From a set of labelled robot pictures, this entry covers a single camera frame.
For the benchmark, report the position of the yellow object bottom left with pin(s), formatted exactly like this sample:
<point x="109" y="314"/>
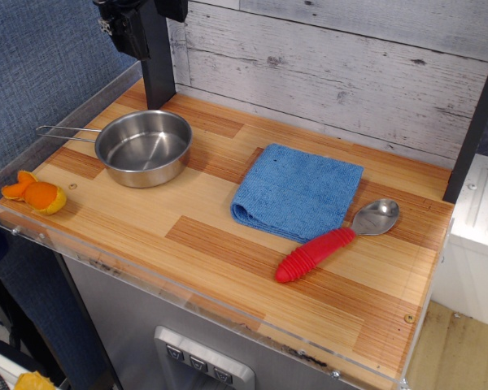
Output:
<point x="33" y="381"/>

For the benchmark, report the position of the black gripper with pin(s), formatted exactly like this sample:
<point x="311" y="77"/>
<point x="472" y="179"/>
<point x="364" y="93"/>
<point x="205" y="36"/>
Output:
<point x="124" y="21"/>

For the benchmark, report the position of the orange plush fish toy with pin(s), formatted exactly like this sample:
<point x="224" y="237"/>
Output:
<point x="45" y="198"/>

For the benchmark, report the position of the dark vertical post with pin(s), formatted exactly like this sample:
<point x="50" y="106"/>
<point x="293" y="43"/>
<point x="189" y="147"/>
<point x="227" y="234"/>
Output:
<point x="155" y="55"/>
<point x="469" y="148"/>

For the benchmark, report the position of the stainless steel cabinet front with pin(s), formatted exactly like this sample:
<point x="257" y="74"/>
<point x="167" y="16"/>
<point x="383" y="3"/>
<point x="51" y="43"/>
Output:
<point x="154" y="343"/>

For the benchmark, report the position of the white ridged side counter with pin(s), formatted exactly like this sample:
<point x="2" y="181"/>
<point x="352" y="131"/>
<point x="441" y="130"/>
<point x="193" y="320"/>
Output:
<point x="461" y="281"/>

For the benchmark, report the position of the red handled metal spoon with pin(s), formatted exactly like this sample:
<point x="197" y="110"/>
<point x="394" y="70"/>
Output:
<point x="373" y="219"/>

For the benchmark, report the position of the clear acrylic edge guard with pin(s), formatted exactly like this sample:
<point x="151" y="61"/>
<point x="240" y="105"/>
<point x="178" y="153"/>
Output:
<point x="358" y="313"/>

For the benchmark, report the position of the stainless steel saucepan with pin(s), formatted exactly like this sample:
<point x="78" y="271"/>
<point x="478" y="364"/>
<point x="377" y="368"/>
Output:
<point x="140" y="150"/>

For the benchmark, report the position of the silver button control panel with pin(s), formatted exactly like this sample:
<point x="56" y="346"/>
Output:
<point x="187" y="364"/>

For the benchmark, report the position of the dark left vertical post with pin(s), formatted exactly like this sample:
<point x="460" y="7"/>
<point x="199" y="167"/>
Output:
<point x="155" y="55"/>

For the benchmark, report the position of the dark right vertical post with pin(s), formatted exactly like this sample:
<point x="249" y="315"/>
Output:
<point x="469" y="148"/>

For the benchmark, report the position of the folded blue cloth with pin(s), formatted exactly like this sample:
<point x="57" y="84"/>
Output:
<point x="294" y="194"/>

